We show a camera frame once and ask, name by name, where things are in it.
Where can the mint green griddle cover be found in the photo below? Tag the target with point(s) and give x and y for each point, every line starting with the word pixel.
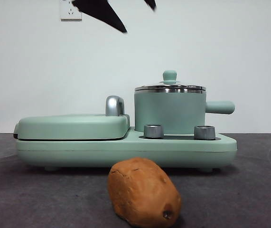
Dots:
pixel 66 126

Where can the glass lid with green knob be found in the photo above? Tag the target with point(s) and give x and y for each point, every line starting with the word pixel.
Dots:
pixel 170 76

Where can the silver control knob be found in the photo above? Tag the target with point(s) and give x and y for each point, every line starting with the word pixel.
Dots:
pixel 153 131
pixel 204 132

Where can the brown potato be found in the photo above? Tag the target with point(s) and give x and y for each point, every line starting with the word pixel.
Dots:
pixel 142 187

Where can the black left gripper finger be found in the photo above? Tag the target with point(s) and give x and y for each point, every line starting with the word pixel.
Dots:
pixel 97 12
pixel 150 3

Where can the mint green breakfast machine base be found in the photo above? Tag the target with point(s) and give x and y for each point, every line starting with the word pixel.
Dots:
pixel 125 152

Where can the mint green steamer pot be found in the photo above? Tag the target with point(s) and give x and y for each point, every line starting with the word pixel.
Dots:
pixel 168 111

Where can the white wall socket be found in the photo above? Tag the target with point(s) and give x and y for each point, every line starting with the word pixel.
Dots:
pixel 70 15

